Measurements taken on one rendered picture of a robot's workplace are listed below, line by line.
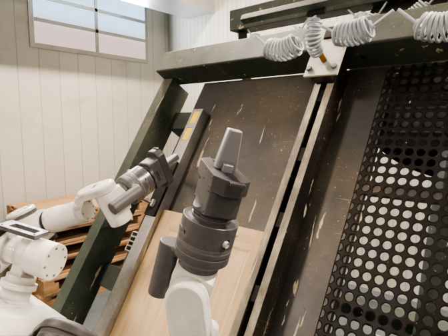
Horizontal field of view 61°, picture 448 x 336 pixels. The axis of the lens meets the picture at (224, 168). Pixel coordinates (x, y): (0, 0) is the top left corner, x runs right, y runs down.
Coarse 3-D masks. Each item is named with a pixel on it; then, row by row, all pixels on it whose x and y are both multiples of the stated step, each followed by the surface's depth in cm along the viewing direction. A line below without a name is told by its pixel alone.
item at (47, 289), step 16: (16, 208) 361; (96, 208) 365; (144, 208) 408; (80, 224) 353; (64, 240) 348; (80, 240) 356; (128, 240) 394; (64, 272) 350; (48, 288) 335; (48, 304) 338
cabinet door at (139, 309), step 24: (168, 216) 125; (240, 240) 104; (144, 264) 121; (240, 264) 101; (144, 288) 116; (216, 288) 102; (240, 288) 97; (120, 312) 117; (144, 312) 112; (216, 312) 98
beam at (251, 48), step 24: (384, 24) 101; (408, 24) 96; (432, 24) 92; (192, 48) 149; (216, 48) 140; (240, 48) 132; (360, 48) 103; (384, 48) 100; (408, 48) 97; (432, 48) 95; (168, 72) 154; (192, 72) 147; (216, 72) 141; (240, 72) 135; (264, 72) 130; (288, 72) 125
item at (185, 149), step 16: (192, 112) 140; (192, 144) 135; (176, 176) 130; (160, 208) 126; (144, 224) 126; (144, 240) 123; (128, 256) 123; (128, 272) 120; (128, 288) 119; (112, 304) 117; (112, 320) 115
